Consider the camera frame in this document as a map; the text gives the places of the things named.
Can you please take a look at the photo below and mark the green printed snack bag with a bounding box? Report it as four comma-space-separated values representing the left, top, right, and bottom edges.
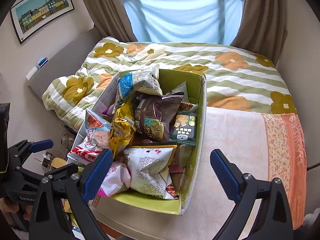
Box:
123, 145, 178, 200

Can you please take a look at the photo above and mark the gold Pillows snack bag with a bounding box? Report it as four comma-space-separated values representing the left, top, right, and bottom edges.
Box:
109, 98, 136, 158

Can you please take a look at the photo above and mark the small dark green packet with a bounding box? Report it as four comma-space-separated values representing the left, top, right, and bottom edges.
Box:
169, 112, 197, 146

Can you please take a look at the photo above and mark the brown chocolate snack bag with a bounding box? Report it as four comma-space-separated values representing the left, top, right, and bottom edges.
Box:
134, 92, 184, 142

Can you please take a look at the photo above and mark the yellow blue sticks snack bag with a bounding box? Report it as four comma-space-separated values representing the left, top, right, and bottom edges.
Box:
116, 64, 163, 103

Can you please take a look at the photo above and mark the yellow green cardboard box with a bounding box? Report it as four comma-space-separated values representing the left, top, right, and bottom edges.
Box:
67, 68, 208, 216

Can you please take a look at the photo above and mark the pink white snack bag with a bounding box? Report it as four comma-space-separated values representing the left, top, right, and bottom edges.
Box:
97, 161, 131, 197

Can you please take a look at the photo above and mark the red white shrimp chips bag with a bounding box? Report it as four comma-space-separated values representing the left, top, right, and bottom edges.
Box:
67, 109, 111, 165

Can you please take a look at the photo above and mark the person left hand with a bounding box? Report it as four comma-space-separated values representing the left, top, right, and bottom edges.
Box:
1, 198, 33, 221

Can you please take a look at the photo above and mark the orange floral bed sheet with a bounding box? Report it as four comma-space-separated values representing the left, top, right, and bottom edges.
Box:
93, 107, 306, 239

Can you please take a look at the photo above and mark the white blue bottle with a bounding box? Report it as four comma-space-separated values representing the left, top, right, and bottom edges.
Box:
25, 57, 48, 82

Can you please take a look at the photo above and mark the grey headboard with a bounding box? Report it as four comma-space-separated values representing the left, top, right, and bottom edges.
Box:
28, 27, 103, 98

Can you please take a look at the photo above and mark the floral striped quilt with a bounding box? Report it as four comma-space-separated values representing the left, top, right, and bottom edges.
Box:
42, 36, 298, 132

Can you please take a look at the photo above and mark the framed houses picture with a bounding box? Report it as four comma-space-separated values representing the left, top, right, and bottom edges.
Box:
10, 0, 74, 44

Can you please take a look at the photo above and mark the brown left curtain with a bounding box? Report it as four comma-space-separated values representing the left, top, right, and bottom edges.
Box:
83, 0, 137, 42

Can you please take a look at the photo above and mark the brown curtain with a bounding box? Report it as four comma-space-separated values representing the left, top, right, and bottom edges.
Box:
83, 0, 137, 42
231, 0, 287, 64

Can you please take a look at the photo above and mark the brown right curtain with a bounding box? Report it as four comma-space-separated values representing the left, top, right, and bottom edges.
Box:
231, 0, 287, 64

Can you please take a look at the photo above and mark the light blue window cloth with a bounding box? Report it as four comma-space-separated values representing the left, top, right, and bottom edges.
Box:
123, 0, 244, 46

